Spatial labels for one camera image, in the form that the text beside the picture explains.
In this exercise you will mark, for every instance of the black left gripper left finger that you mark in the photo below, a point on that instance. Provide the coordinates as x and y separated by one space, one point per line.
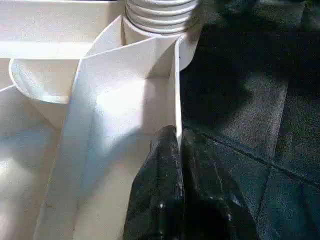
157 195

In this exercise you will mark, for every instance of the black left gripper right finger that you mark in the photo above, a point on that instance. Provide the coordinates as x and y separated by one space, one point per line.
215 207

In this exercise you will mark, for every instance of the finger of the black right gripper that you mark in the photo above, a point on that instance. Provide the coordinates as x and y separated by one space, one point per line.
202 12

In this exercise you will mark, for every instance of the white plastic table leg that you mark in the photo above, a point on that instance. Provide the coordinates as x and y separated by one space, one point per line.
160 17

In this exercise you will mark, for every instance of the white plastic table top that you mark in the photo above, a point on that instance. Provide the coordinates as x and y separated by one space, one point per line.
112 87

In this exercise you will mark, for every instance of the black mat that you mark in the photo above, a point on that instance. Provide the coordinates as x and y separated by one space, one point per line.
250 112

